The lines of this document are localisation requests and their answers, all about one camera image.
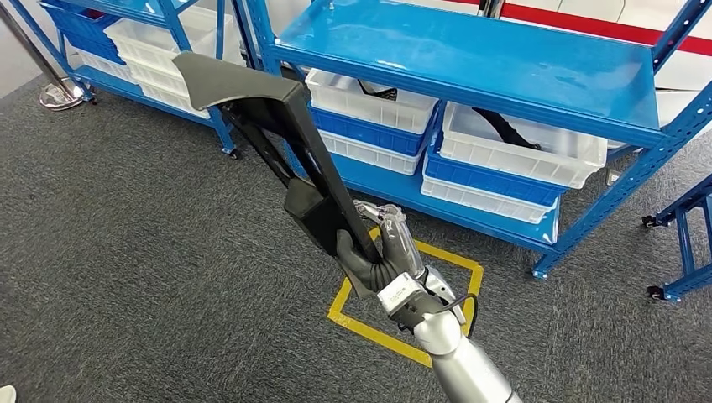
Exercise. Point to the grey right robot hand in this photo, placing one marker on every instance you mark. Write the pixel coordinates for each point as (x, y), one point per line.
(403, 244)

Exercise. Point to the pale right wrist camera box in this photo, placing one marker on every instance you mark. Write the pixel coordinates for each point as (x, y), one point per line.
(397, 293)

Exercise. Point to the chrome stanchion post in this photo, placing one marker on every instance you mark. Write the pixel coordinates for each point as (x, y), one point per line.
(58, 94)

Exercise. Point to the long black plastic car part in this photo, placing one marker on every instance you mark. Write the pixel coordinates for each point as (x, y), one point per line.
(311, 211)

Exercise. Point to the white car with red stripe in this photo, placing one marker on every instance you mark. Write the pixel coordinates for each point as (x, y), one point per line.
(612, 8)

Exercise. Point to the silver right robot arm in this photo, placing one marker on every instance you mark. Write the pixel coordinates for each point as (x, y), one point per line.
(467, 372)

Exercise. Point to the blue metal shelf rack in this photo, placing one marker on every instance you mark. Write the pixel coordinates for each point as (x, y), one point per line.
(224, 130)
(684, 244)
(473, 61)

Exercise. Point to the blue plastic bin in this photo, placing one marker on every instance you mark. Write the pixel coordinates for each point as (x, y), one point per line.
(489, 181)
(367, 133)
(83, 28)

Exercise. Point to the black part in bin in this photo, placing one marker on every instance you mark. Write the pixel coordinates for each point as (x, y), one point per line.
(384, 93)
(509, 130)

